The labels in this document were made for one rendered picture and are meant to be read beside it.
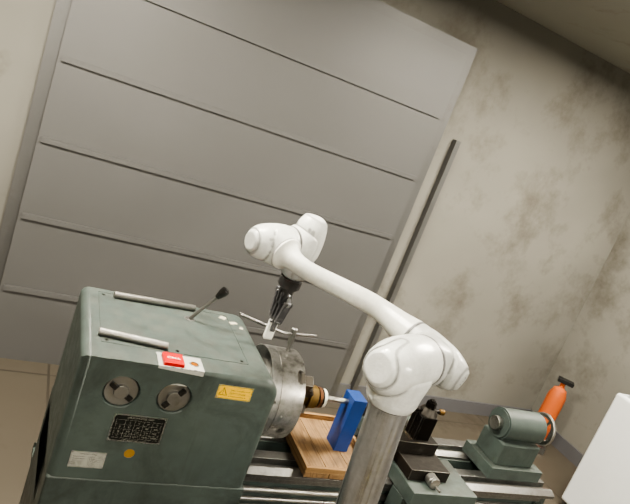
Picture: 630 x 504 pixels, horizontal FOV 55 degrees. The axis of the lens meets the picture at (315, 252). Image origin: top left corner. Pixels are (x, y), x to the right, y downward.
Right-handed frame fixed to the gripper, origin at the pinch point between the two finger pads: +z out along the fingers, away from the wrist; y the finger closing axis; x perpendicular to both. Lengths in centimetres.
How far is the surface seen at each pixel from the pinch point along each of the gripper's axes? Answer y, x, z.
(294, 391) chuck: -8.9, -12.8, 16.6
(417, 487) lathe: -24, -67, 39
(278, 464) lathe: -7, -20, 49
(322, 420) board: 18, -46, 47
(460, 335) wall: 200, -258, 78
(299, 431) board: 9, -32, 46
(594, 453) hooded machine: 78, -305, 90
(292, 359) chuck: 1.0, -12.6, 10.4
